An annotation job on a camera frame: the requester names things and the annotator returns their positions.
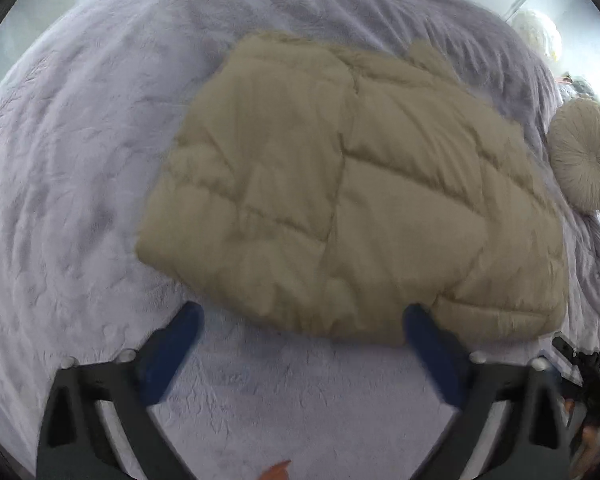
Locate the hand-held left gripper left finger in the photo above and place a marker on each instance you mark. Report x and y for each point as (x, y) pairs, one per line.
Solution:
(172, 345)

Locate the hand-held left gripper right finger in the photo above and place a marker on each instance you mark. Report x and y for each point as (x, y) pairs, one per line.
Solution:
(430, 347)

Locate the white fluffy object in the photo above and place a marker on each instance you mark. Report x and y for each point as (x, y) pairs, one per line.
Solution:
(537, 35)

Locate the beige puffer jacket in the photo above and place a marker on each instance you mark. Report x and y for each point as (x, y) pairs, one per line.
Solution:
(350, 195)

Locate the orange object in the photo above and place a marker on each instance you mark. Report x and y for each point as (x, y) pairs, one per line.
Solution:
(277, 471)

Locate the round beige pleated cushion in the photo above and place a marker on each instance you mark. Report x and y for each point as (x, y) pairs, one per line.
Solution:
(587, 152)

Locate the lilac fluffy blanket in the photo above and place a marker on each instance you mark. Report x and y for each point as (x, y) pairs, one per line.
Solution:
(80, 185)

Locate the person's right hand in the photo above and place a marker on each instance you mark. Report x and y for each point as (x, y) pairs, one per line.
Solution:
(587, 437)

